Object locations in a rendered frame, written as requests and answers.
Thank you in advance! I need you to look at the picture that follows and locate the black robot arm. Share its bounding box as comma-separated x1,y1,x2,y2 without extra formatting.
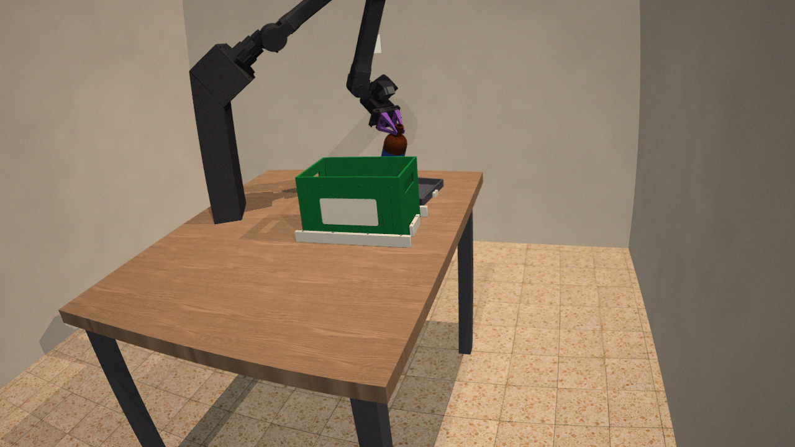
222,0,398,112

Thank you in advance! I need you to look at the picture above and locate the brown bottle with blue label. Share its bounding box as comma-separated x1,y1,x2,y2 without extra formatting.
381,124,407,156

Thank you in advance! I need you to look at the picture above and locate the green plastic crate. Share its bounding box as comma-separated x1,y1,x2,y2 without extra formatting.
295,156,420,235

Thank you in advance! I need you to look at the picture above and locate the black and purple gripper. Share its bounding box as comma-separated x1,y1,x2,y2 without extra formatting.
368,105,402,135

